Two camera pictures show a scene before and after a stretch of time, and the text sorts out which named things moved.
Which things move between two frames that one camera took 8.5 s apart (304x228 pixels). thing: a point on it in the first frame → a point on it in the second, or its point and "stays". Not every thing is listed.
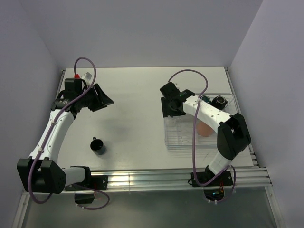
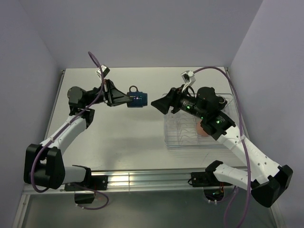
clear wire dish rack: x=178 y=129 stays
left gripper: x=100 y=101 → x=111 y=96
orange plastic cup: x=203 y=129 stays
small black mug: x=98 y=146 → x=139 y=99
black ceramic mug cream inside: x=219 y=102 stays
